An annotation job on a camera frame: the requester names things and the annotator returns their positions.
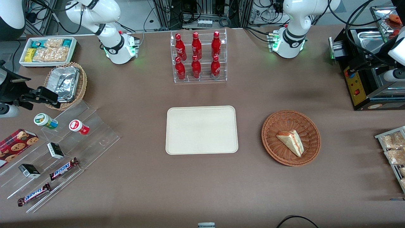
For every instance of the green lid snack cup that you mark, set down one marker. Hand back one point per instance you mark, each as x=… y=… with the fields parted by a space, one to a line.
x=44 y=120

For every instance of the red lid snack cup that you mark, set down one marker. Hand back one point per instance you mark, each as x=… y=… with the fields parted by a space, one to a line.
x=78 y=126

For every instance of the clear acrylic bottle rack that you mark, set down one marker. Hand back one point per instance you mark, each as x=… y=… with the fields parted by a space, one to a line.
x=205 y=77

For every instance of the small clear cracker bag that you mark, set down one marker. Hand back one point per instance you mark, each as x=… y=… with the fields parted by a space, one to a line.
x=53 y=43

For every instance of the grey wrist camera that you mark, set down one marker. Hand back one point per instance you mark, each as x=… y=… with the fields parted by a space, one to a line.
x=394 y=75
x=9 y=111

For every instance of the shiny metal tray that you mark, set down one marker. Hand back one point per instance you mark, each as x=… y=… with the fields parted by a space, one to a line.
x=379 y=19

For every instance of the white power strip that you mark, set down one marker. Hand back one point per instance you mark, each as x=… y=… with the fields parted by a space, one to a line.
x=205 y=23

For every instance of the large clear cracker bag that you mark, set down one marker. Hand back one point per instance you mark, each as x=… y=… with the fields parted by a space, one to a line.
x=52 y=54

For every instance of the grey white device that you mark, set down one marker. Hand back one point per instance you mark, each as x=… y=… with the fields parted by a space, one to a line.
x=206 y=225

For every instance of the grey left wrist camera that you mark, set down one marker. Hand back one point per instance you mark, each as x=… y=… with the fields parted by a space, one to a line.
x=394 y=75

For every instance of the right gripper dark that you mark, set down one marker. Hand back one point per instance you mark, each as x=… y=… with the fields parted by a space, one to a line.
x=12 y=87

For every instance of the teal snack packet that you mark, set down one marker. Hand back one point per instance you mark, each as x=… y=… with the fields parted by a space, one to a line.
x=67 y=42
x=37 y=43

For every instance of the small black box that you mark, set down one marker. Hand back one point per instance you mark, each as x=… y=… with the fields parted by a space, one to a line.
x=29 y=171
x=55 y=150

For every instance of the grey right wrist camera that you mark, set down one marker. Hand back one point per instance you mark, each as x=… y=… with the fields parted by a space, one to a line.
x=9 y=111

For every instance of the tan wicker basket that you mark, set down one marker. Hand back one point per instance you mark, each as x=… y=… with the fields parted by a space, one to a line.
x=83 y=82

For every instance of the triangular sandwich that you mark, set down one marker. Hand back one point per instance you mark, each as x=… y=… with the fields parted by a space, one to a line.
x=292 y=142

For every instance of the red soda bottle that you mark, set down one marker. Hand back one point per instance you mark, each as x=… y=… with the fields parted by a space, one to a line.
x=216 y=44
x=215 y=68
x=196 y=46
x=196 y=69
x=180 y=47
x=180 y=70

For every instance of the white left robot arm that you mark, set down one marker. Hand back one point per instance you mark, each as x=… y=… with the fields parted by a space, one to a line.
x=292 y=19

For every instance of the orange food item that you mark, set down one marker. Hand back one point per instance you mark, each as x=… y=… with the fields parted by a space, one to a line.
x=395 y=18

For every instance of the cream plastic tray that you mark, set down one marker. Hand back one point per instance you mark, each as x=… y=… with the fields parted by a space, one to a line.
x=202 y=129

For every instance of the white plastic snack bin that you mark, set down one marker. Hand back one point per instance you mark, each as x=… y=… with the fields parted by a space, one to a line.
x=73 y=50

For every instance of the Snickers chocolate bar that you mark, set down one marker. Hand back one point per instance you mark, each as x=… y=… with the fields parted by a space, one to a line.
x=34 y=194
x=63 y=169

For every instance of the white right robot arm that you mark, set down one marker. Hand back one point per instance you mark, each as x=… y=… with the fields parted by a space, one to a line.
x=110 y=47

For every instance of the clear acrylic stepped display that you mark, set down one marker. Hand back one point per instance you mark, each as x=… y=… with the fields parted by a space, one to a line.
x=95 y=139

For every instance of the yellow snack packet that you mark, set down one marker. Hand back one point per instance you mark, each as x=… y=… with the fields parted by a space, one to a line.
x=30 y=55

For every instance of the clear bag of nuts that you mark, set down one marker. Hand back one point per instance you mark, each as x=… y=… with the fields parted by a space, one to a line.
x=395 y=156
x=392 y=141
x=402 y=172

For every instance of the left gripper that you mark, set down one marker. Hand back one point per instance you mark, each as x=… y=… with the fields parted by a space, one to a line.
x=369 y=64

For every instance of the brown round wicker basket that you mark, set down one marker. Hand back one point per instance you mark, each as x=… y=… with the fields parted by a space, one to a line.
x=275 y=148

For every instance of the red cookie box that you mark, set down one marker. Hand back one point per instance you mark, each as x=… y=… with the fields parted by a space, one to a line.
x=15 y=147

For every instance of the silver foil container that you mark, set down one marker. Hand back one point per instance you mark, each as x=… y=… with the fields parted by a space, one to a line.
x=65 y=82

